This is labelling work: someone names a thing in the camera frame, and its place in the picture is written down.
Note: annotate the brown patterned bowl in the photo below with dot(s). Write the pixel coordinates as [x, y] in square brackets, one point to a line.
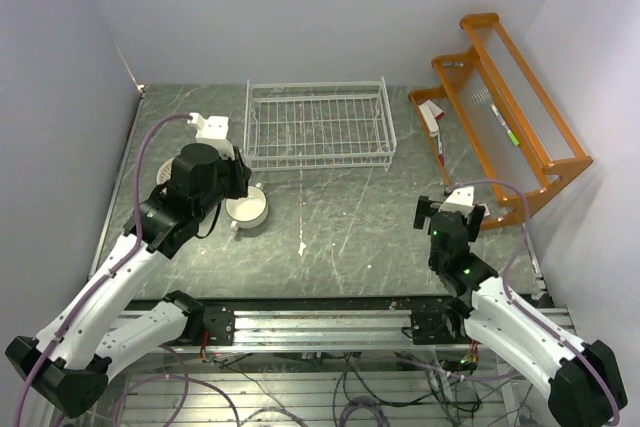
[163, 174]

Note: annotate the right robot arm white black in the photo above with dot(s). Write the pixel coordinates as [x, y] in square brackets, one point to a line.
[580, 381]

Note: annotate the white wire dish rack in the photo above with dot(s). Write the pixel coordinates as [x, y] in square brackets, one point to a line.
[318, 125]

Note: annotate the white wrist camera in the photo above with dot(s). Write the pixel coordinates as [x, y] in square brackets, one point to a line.
[459, 200]
[213, 131]

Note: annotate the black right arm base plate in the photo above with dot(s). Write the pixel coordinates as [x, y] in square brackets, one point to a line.
[436, 328]

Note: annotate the marker pen on shelf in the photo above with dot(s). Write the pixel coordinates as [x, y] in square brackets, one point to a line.
[505, 125]

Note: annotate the aluminium mounting rail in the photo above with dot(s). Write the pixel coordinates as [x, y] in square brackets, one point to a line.
[289, 330]

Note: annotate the white red eraser block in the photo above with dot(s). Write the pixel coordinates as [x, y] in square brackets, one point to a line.
[431, 114]

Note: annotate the cream two-handled soup bowl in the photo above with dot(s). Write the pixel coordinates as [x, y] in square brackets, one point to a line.
[248, 212]

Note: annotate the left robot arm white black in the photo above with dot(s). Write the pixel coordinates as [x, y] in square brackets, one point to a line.
[72, 360]

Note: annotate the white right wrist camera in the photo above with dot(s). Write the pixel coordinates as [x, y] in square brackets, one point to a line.
[459, 200]

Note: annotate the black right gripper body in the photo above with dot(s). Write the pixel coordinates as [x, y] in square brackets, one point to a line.
[426, 208]

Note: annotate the red pen on table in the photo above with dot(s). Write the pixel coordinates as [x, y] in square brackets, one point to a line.
[439, 149]

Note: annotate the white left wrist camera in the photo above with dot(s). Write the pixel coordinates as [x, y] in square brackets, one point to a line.
[213, 131]

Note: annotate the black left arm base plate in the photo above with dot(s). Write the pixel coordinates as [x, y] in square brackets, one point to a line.
[212, 325]

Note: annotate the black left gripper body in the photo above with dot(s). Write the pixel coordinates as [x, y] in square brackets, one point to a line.
[229, 183]

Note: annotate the orange wooden shelf rack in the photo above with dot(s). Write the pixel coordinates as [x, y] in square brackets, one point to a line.
[494, 71]

